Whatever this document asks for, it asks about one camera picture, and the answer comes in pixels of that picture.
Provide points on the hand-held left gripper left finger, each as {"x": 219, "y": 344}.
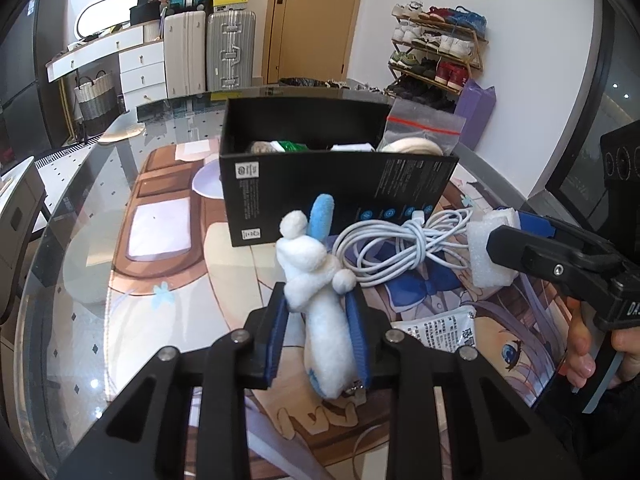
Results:
{"x": 277, "y": 345}

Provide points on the shoe rack with shoes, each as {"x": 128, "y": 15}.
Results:
{"x": 435, "y": 45}

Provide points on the wooden side cabinet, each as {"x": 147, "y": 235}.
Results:
{"x": 20, "y": 210}

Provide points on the dark grey refrigerator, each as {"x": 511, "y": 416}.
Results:
{"x": 25, "y": 85}

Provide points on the oval mirror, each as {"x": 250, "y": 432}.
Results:
{"x": 105, "y": 15}

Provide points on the green packet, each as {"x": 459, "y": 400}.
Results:
{"x": 290, "y": 146}

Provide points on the silver suitcase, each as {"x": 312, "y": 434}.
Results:
{"x": 230, "y": 50}

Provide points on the scattered shoes by door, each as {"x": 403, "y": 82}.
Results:
{"x": 350, "y": 85}

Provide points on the person's right hand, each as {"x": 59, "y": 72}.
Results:
{"x": 580, "y": 347}

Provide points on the white suitcase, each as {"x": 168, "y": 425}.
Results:
{"x": 185, "y": 55}

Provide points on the black tote bag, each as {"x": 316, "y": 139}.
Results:
{"x": 147, "y": 7}

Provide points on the white foil packet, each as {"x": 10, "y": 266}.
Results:
{"x": 435, "y": 332}

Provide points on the white foam block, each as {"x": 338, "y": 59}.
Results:
{"x": 482, "y": 260}

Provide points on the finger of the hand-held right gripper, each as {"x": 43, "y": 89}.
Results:
{"x": 536, "y": 223}
{"x": 530, "y": 257}

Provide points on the wooden door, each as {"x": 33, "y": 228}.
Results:
{"x": 310, "y": 20}

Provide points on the anime printed table mat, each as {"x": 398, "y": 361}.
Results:
{"x": 225, "y": 285}

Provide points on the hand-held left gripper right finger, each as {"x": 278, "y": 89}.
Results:
{"x": 359, "y": 340}

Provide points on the black trash bag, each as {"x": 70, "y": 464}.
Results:
{"x": 300, "y": 83}

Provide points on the woven basket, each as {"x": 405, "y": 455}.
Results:
{"x": 95, "y": 97}

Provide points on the wooden shoe rack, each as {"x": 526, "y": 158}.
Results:
{"x": 475, "y": 50}

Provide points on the black and white patterned rug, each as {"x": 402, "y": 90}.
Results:
{"x": 65, "y": 155}

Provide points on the white pleated container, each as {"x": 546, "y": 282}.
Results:
{"x": 152, "y": 31}

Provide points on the person's right forearm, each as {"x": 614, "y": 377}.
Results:
{"x": 580, "y": 430}

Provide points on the black cardboard box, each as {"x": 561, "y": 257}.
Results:
{"x": 325, "y": 185}

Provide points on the purple bag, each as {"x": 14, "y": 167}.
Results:
{"x": 475, "y": 115}

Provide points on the white vanity desk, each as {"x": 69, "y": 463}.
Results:
{"x": 140, "y": 65}

